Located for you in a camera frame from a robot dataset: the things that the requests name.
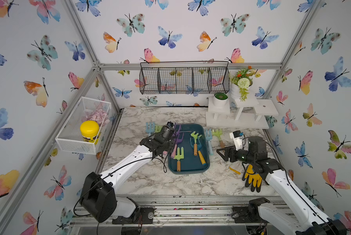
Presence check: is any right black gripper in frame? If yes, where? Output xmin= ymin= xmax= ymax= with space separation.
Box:
xmin=217 ymin=145 xmax=256 ymax=167

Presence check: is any light blue fork rake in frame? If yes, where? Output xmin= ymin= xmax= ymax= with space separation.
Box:
xmin=146 ymin=122 xmax=155 ymax=136

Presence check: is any green rake wooden handle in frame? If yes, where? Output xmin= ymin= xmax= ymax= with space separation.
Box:
xmin=190 ymin=131 xmax=202 ymax=156
xmin=212 ymin=129 xmax=225 ymax=148

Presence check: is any teal plastic storage box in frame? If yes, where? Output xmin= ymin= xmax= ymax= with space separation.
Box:
xmin=168 ymin=123 xmax=210 ymax=175

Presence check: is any purple fork pink handle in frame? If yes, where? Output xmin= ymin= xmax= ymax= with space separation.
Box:
xmin=171 ymin=124 xmax=183 ymax=159

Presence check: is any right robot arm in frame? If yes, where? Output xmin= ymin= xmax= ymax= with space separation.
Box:
xmin=217 ymin=133 xmax=347 ymax=235

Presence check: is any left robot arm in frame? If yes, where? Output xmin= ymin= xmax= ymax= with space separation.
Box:
xmin=78 ymin=122 xmax=175 ymax=223

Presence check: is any yellow glove cuff strip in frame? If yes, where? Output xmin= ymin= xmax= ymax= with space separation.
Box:
xmin=229 ymin=167 xmax=241 ymax=175

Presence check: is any yellow black work glove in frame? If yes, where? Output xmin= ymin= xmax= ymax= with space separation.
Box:
xmin=242 ymin=164 xmax=263 ymax=193

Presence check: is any white tiered plant stand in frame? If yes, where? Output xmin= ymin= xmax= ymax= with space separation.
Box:
xmin=205 ymin=95 xmax=279 ymax=129

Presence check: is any small white pot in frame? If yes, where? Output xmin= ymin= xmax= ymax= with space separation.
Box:
xmin=213 ymin=93 xmax=229 ymax=108

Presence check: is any pink flower bunch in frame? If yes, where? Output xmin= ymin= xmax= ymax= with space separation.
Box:
xmin=85 ymin=109 xmax=110 ymax=126

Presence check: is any yellow lidded jar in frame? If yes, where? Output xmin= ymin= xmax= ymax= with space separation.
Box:
xmin=80 ymin=120 xmax=100 ymax=145

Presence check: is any white pot with flowers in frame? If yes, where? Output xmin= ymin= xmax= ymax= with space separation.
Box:
xmin=229 ymin=66 xmax=255 ymax=101

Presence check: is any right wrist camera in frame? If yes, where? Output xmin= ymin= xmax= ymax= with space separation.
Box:
xmin=229 ymin=130 xmax=245 ymax=151

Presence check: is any teal rake yellow handle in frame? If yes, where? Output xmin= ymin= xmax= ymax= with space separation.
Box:
xmin=197 ymin=139 xmax=206 ymax=165

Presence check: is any white mesh wall basket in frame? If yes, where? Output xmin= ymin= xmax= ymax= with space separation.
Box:
xmin=55 ymin=97 xmax=111 ymax=154

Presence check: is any black wire wall basket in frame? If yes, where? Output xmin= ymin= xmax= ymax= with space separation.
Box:
xmin=139 ymin=61 xmax=230 ymax=97

